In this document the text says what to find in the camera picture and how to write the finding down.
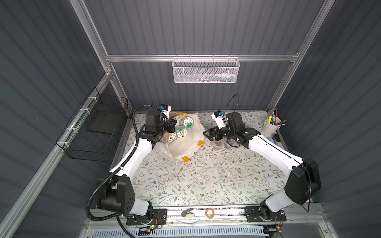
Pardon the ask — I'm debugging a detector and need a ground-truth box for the white pen cup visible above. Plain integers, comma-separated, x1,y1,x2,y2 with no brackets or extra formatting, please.
262,108,287,136

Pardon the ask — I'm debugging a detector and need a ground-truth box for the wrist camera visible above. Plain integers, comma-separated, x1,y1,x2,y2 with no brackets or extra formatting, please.
211,110,227,129
160,104,171,119

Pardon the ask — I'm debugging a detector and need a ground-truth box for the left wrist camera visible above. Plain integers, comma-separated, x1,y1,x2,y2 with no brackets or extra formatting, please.
160,104,171,119

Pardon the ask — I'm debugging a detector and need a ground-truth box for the white canvas tote bag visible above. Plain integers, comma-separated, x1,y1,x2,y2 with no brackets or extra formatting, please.
154,113,205,163

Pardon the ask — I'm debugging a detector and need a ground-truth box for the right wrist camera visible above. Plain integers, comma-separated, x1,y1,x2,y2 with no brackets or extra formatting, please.
211,110,227,129

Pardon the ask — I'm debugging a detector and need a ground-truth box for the masking tape roll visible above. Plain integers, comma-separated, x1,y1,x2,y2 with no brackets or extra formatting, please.
205,208,215,219

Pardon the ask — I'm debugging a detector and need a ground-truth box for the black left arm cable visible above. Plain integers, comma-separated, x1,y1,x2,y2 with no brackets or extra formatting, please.
85,105,161,238

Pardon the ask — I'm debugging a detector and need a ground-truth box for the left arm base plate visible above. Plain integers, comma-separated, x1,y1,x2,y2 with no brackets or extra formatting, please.
126,209,168,226

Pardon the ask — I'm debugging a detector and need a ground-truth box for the beige tape dispenser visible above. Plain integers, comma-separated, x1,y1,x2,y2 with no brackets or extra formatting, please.
181,208,195,219

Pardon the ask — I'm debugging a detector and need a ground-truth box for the white wire wall basket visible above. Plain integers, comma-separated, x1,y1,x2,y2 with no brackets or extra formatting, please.
172,57,240,84

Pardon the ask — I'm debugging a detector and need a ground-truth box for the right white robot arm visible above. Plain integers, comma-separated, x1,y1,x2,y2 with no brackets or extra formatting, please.
203,111,321,221

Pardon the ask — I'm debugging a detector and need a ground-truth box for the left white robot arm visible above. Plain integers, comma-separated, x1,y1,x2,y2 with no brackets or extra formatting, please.
97,107,177,218

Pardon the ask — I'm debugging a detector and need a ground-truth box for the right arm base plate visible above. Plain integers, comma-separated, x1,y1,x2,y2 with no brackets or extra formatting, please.
241,206,287,222

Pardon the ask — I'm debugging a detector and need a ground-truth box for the black wire side basket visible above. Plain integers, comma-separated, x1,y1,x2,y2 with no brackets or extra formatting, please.
56,89,129,162

